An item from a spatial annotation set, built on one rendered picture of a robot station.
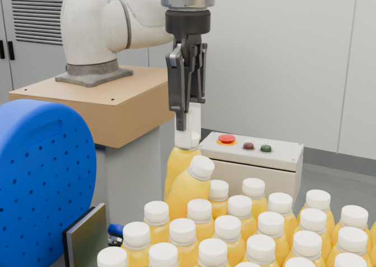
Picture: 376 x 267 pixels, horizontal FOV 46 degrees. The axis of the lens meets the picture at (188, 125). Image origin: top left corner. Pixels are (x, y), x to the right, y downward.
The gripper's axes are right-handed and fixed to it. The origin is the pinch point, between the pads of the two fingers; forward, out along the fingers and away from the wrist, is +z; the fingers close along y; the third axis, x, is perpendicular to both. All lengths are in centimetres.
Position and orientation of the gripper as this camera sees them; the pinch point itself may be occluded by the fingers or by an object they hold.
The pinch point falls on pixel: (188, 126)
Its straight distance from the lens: 79.1
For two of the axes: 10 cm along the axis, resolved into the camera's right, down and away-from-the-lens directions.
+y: -3.7, 3.1, -8.8
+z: 0.0, 9.4, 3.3
